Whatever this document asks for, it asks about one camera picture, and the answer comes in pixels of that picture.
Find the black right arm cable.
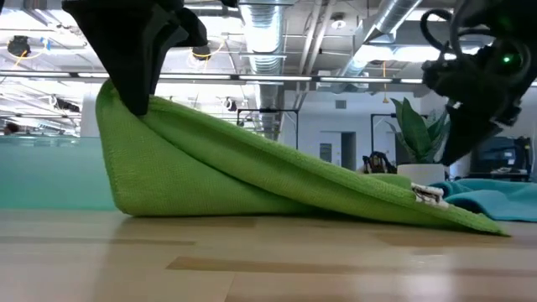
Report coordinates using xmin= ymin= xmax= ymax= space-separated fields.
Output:
xmin=420 ymin=8 xmax=462 ymax=54

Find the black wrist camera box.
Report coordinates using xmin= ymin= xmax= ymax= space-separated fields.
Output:
xmin=421 ymin=58 xmax=461 ymax=102

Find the teal translucent plastic basket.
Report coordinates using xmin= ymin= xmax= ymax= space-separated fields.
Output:
xmin=0 ymin=136 xmax=118 ymax=211

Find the grey door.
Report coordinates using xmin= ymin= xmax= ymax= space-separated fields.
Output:
xmin=340 ymin=132 xmax=357 ymax=171

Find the desk monitor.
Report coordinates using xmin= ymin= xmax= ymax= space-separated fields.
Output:
xmin=469 ymin=136 xmax=518 ymax=173

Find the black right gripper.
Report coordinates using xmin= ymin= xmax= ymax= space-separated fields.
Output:
xmin=440 ymin=41 xmax=537 ymax=167

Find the slim silver ceiling duct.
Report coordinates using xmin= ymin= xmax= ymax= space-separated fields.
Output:
xmin=339 ymin=0 xmax=423 ymax=79

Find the long ceiling light strip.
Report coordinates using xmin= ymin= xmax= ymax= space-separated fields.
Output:
xmin=0 ymin=71 xmax=425 ymax=84

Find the black ceiling spotlight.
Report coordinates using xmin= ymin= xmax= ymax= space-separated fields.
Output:
xmin=191 ymin=44 xmax=212 ymax=62
xmin=7 ymin=35 xmax=32 ymax=58

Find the blue microfiber towel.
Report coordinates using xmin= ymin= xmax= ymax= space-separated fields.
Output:
xmin=431 ymin=178 xmax=537 ymax=222

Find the white pillar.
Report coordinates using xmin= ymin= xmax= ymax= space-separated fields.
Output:
xmin=79 ymin=91 xmax=101 ymax=138

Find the green microfiber towel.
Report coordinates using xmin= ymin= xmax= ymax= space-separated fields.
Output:
xmin=95 ymin=79 xmax=511 ymax=237

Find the wide silver ceiling duct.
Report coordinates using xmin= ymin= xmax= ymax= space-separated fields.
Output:
xmin=238 ymin=0 xmax=291 ymax=139

